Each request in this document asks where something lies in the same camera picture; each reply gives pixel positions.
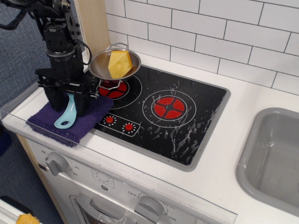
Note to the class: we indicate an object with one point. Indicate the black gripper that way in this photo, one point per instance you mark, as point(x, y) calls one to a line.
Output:
point(66, 74)

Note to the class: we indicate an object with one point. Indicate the light blue brush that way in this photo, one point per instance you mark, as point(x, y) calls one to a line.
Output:
point(67, 119)

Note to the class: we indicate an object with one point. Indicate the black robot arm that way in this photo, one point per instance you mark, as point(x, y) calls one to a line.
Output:
point(61, 32)

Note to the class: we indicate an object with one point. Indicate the black toy stove top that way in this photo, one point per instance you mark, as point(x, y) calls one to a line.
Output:
point(164, 116)

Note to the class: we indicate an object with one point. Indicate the purple towel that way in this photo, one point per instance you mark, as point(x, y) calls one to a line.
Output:
point(43, 121)

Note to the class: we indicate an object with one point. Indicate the silver metal pot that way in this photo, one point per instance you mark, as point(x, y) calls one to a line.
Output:
point(99, 66)

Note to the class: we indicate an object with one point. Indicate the yellow cheese wedge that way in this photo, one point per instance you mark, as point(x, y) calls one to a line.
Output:
point(119, 64)

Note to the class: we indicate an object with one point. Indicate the grey left oven knob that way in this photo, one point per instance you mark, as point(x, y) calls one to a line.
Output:
point(56, 163)

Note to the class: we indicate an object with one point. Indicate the grey oven knob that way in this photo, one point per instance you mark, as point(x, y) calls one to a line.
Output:
point(56, 163)
point(149, 209)

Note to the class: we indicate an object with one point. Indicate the white toy oven front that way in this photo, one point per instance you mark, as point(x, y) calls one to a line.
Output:
point(87, 196)

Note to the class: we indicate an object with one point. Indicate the yellow object bottom left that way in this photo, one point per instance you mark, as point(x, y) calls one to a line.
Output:
point(27, 219)

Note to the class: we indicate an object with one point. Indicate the grey right oven knob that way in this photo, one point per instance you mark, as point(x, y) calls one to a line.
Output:
point(149, 209)

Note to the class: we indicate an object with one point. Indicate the grey sink basin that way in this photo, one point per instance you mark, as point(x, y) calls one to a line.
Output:
point(268, 169)

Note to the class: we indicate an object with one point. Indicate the wooden side post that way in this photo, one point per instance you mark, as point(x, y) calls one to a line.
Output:
point(93, 24)

